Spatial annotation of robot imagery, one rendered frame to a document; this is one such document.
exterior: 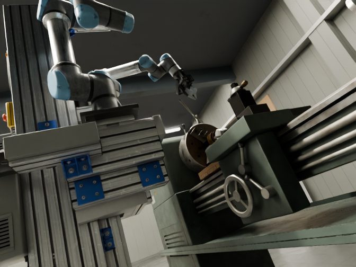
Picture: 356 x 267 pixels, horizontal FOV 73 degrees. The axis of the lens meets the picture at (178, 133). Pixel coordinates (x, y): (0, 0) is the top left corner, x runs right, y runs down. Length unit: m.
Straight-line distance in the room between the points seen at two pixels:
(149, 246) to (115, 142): 10.45
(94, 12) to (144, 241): 10.70
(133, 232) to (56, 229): 10.22
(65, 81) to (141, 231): 10.48
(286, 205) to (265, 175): 0.11
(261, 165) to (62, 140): 0.64
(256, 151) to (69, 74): 0.76
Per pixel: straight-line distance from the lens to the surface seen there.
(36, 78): 1.36
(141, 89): 4.93
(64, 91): 1.03
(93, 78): 1.08
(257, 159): 0.85
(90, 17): 0.96
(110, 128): 0.96
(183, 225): 1.56
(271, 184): 0.83
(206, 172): 1.30
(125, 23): 1.03
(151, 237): 11.33
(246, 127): 0.80
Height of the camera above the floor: 0.67
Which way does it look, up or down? 20 degrees up
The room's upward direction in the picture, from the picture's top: 20 degrees counter-clockwise
